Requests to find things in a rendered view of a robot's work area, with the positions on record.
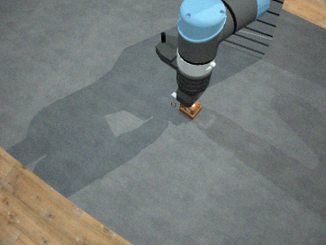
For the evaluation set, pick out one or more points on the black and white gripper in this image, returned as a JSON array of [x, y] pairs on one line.
[[191, 87]]

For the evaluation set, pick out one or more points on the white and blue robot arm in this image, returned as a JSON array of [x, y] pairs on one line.
[[202, 27]]

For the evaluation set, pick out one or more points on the orange open tray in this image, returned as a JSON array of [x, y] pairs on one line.
[[188, 114]]

